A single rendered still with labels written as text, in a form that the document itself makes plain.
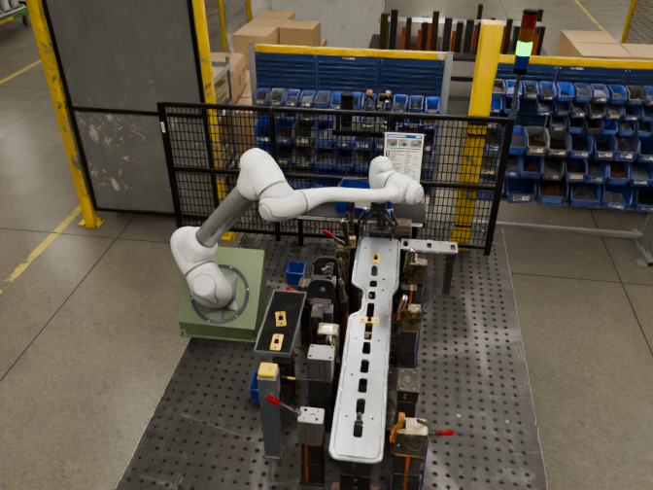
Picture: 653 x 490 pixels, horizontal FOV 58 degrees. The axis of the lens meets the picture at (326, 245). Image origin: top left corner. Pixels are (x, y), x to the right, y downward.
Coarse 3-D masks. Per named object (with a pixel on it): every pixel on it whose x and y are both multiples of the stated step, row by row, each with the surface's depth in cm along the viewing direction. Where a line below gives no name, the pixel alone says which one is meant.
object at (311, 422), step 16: (304, 416) 205; (320, 416) 205; (304, 432) 206; (320, 432) 205; (304, 448) 212; (320, 448) 211; (304, 464) 216; (320, 464) 216; (304, 480) 222; (320, 480) 221
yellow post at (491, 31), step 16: (480, 32) 289; (496, 32) 283; (480, 48) 288; (496, 48) 287; (480, 64) 292; (496, 64) 291; (480, 80) 296; (480, 96) 301; (480, 112) 305; (480, 144) 315; (464, 160) 321; (480, 160) 320; (464, 192) 332; (464, 224) 343
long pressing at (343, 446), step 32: (384, 256) 296; (384, 288) 274; (352, 320) 256; (384, 320) 256; (352, 352) 239; (384, 352) 239; (352, 384) 225; (384, 384) 225; (352, 416) 212; (384, 416) 213; (352, 448) 201
